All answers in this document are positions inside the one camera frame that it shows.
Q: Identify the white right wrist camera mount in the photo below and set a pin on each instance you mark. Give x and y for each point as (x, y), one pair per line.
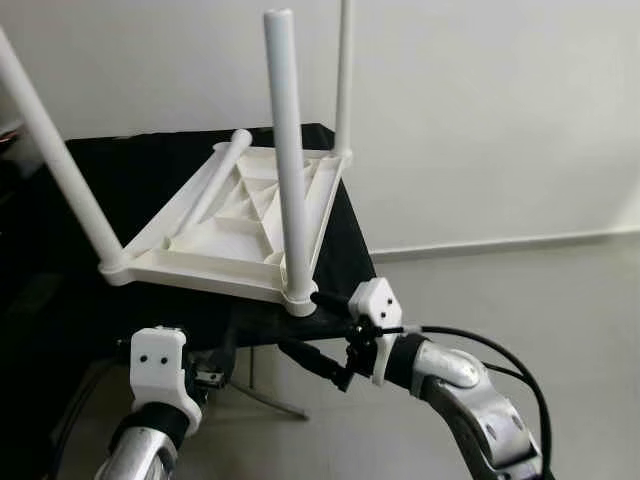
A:
(375, 310)

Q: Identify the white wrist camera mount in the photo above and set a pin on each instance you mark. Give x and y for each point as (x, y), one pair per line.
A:
(160, 365)
(375, 310)

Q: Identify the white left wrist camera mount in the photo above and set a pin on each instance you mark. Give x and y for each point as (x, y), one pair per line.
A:
(160, 365)

